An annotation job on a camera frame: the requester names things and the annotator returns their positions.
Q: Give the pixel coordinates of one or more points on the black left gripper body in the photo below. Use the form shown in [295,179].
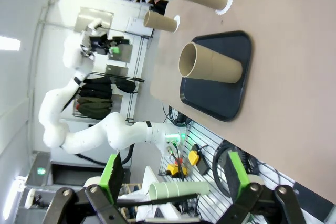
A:
[98,43]

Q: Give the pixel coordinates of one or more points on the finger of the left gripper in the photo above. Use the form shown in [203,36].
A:
[114,50]

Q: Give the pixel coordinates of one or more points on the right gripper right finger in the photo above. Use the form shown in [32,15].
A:
[232,179]

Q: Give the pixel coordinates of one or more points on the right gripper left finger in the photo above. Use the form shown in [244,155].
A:
[116,176]

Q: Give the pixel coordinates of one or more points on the white scalloped paper coaster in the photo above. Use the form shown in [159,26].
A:
[229,1]

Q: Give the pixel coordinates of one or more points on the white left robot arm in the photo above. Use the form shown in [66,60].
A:
[89,134]

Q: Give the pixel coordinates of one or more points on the black clothes rack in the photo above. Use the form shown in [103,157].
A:
[118,76]

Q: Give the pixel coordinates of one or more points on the black flat box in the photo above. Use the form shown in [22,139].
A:
[204,166]

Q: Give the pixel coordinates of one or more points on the black hanging bag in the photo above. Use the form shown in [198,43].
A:
[126,86]

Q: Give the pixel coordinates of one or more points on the black hanging jacket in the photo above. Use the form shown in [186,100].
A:
[94,87]

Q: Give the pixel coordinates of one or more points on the yellow dome button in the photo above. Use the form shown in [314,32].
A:
[194,158]

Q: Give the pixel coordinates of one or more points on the light green cup stack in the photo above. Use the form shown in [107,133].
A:
[181,190]

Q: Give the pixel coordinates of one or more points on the yellow emergency stop box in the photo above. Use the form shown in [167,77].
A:
[174,169]

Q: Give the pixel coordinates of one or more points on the olive hanging jacket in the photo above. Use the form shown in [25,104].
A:
[92,107]

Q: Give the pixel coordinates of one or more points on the green exit sign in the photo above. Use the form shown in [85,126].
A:
[41,171]

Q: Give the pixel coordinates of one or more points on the black plastic tray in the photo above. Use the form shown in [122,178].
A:
[215,100]

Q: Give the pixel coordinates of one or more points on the ceiling light panel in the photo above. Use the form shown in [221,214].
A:
[9,43]

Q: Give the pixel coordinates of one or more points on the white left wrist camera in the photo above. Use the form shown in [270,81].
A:
[95,23]

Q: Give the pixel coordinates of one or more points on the white wall board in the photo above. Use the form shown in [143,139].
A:
[139,27]

